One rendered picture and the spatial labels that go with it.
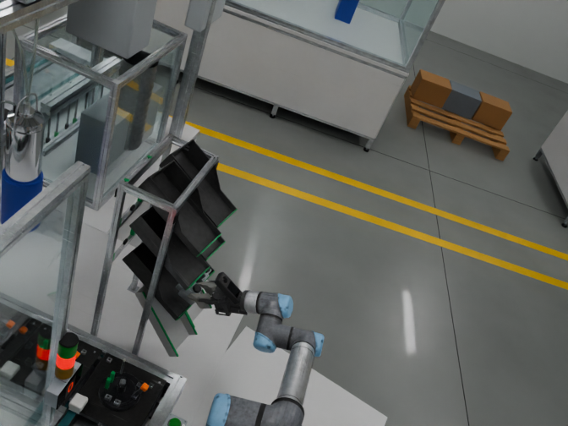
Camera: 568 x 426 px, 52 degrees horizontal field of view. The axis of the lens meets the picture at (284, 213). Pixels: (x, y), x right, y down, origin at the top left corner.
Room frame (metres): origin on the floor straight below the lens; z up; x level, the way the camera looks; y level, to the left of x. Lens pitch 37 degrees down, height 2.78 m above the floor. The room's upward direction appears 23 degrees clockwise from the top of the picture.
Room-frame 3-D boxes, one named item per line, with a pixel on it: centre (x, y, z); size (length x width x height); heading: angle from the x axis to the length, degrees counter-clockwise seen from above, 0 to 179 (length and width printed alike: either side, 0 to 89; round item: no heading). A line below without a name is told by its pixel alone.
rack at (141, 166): (1.46, 0.38, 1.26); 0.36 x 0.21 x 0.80; 178
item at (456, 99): (6.55, -1.43, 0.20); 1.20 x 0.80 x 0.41; 98
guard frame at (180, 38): (2.32, 1.03, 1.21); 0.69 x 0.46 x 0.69; 178
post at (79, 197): (0.91, 0.43, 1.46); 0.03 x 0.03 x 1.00; 88
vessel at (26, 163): (1.72, 1.05, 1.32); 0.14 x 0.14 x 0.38
